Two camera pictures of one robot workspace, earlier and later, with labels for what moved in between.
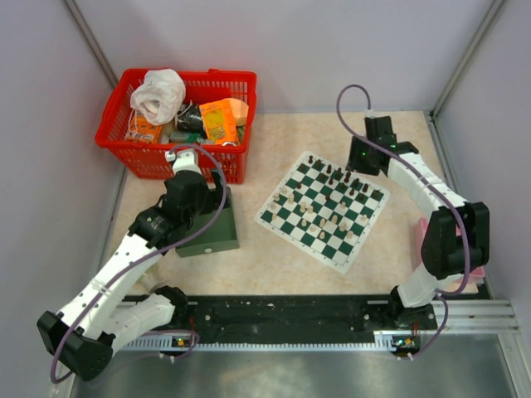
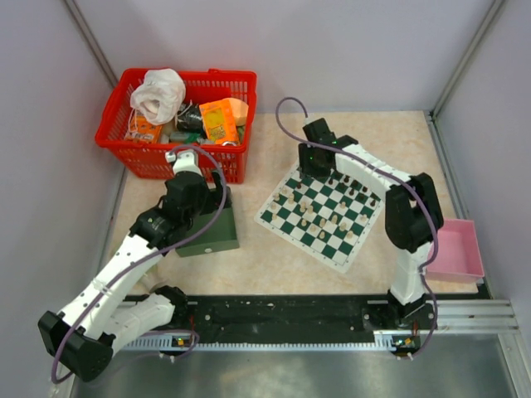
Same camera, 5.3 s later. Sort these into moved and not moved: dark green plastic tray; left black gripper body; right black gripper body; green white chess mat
Moved: right black gripper body
Not moved: dark green plastic tray; green white chess mat; left black gripper body
